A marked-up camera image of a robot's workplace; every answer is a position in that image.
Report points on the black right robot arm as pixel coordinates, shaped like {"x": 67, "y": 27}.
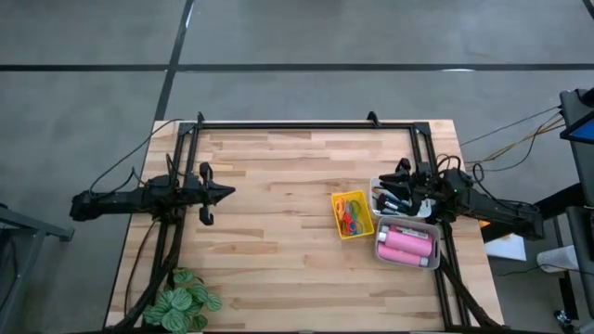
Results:
{"x": 496, "y": 209}

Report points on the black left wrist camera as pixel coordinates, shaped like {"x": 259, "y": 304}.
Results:
{"x": 206, "y": 216}

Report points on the white plastic basket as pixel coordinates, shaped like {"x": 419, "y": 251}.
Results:
{"x": 426, "y": 209}

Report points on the black diagonal beam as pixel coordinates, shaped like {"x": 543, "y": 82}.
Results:
{"x": 561, "y": 201}

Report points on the orange cloth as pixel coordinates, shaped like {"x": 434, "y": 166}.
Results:
{"x": 483, "y": 224}

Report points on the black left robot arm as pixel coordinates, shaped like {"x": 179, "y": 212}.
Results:
{"x": 120, "y": 199}

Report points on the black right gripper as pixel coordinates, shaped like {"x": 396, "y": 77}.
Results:
{"x": 431, "y": 188}

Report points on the grey metal table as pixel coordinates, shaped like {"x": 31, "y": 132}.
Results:
{"x": 37, "y": 225}

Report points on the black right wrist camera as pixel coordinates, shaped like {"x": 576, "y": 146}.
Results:
{"x": 415, "y": 205}

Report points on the monitor with blue screen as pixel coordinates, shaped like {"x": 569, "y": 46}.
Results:
{"x": 584, "y": 132}

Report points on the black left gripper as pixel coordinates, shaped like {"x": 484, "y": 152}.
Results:
{"x": 197, "y": 192}

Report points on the yellow plastic basket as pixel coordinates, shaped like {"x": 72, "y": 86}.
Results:
{"x": 366, "y": 229}

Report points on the black equipment stand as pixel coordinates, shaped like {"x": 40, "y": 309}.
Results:
{"x": 582, "y": 167}

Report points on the black metal rig frame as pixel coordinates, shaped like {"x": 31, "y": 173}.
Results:
{"x": 301, "y": 125}

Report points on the white paper sheet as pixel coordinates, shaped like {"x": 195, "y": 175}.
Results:
{"x": 508, "y": 248}

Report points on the white paper towel roll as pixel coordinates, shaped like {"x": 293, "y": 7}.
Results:
{"x": 557, "y": 260}

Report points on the pink paint bottle white cap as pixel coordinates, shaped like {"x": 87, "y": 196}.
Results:
{"x": 410, "y": 243}
{"x": 401, "y": 256}

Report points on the green potted plant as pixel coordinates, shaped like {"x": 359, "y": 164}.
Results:
{"x": 183, "y": 301}

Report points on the grey plastic basket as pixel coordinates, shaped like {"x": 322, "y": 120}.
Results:
{"x": 431, "y": 233}

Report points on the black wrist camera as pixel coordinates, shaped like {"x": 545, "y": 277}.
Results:
{"x": 206, "y": 216}
{"x": 415, "y": 205}

